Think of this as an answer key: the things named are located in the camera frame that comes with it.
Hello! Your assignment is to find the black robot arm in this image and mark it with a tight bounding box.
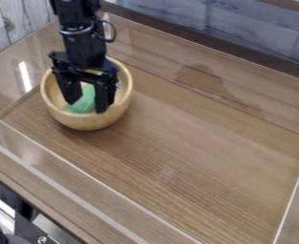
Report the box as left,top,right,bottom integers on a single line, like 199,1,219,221
48,0,120,113

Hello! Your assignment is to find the black cable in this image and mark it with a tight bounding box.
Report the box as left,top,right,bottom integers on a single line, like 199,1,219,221
95,18,119,44

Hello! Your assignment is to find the green rectangular block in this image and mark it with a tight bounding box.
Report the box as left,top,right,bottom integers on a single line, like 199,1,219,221
63,82,95,113

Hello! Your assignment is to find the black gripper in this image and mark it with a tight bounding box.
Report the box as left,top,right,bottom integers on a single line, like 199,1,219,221
49,28,120,113

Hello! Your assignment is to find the clear acrylic enclosure wall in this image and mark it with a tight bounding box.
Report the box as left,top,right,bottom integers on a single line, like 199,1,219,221
0,106,299,244

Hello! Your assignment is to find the wooden bowl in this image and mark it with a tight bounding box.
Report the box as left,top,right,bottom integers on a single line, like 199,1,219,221
41,57,133,131

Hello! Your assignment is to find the black metal bracket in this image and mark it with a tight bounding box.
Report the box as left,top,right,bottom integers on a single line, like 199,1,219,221
13,211,61,244

